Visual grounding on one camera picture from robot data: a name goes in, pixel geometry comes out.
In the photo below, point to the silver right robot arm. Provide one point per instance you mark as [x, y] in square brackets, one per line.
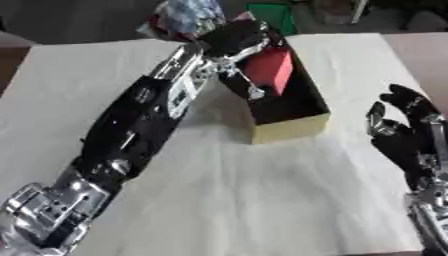
[431, 216]

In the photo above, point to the tan cardboard box black inside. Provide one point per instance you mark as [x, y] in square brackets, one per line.
[289, 103]

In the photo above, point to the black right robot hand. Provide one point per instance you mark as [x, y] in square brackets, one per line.
[408, 133]

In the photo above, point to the red block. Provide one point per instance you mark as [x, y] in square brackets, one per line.
[269, 68]

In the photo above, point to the green box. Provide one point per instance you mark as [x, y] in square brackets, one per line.
[271, 16]

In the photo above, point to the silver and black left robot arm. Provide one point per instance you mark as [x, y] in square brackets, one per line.
[131, 126]

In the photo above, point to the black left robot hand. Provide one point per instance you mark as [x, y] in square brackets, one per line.
[236, 38]

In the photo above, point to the multicoloured bag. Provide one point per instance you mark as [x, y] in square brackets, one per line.
[184, 18]

